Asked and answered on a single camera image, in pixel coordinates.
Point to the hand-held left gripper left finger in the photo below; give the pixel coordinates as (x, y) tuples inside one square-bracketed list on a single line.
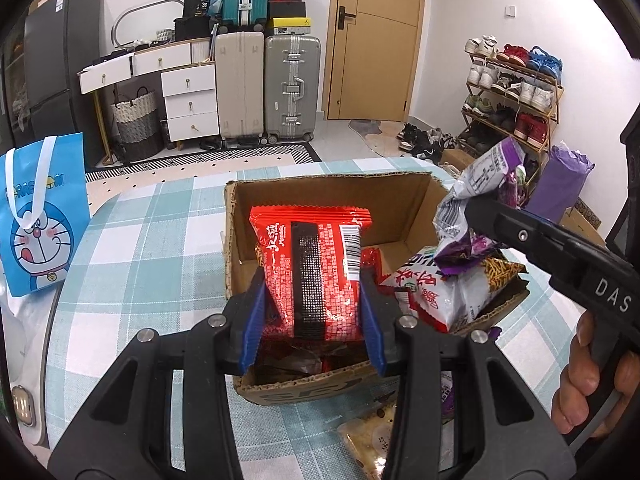
[(252, 315)]

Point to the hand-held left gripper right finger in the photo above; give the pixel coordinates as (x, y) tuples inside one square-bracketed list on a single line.
[(372, 320)]

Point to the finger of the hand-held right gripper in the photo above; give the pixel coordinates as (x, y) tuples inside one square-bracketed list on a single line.
[(515, 235), (542, 221)]

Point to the red black striped snack packet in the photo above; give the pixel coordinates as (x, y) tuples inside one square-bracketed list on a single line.
[(280, 260)]

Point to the white red snack bag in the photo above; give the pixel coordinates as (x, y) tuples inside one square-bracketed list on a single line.
[(435, 290)]

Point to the purple snack bag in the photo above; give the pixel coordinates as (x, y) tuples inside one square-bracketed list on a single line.
[(480, 170)]

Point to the brown cardboard box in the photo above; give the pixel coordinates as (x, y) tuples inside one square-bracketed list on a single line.
[(400, 200)]

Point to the person's right hand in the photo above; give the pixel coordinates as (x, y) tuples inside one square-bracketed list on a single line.
[(575, 385)]

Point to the patterned cardboard box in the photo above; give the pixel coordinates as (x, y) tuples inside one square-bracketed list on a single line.
[(582, 220)]

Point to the purple rolled mat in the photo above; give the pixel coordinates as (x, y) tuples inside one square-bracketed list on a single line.
[(560, 185)]

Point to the small cardboard box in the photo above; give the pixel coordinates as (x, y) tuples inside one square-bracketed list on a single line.
[(457, 159)]

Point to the small purple snack packet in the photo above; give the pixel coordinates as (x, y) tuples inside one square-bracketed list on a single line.
[(446, 390)]

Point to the clear pastry packet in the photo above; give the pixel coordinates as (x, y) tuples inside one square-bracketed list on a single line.
[(365, 435)]

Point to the wooden shoe rack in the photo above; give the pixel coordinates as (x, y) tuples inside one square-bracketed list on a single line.
[(557, 105)]

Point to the pile of loose shoes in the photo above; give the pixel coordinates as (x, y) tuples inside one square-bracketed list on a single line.
[(422, 140)]

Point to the rows of shelved shoes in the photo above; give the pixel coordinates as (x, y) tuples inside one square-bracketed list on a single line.
[(500, 85)]

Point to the black patterned rug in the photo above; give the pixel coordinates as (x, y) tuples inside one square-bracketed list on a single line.
[(200, 160)]

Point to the grey brown door mat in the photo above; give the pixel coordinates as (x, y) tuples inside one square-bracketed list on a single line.
[(375, 135)]

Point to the blue cartoon tote bag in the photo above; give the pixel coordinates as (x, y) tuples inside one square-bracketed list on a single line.
[(45, 240)]

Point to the woven laundry basket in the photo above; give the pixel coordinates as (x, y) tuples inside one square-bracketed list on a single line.
[(135, 125)]

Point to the white drawer dresser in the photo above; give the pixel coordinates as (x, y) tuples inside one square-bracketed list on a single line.
[(190, 95)]

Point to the beige suitcase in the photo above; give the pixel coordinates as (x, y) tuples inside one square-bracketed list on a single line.
[(240, 85)]

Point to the silver suitcase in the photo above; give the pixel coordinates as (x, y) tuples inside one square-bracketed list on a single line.
[(292, 85)]

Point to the wooden door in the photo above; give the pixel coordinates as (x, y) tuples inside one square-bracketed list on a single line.
[(375, 35)]

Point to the beige oval case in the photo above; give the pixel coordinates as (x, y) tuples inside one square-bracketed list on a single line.
[(22, 405)]

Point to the yellow shoe box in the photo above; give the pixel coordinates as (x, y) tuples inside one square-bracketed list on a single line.
[(290, 25)]

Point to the black shoe box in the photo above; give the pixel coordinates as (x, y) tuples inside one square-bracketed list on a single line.
[(286, 9)]

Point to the black bag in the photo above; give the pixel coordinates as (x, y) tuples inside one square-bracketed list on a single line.
[(197, 2)]

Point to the grey refrigerator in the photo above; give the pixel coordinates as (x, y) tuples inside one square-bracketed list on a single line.
[(55, 60)]

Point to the dark glass cabinet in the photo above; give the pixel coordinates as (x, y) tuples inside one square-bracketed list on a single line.
[(12, 95)]

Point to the white light switch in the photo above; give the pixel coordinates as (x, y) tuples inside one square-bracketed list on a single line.
[(510, 10)]

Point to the oval mirror frame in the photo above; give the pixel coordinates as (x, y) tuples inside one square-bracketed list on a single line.
[(114, 30)]

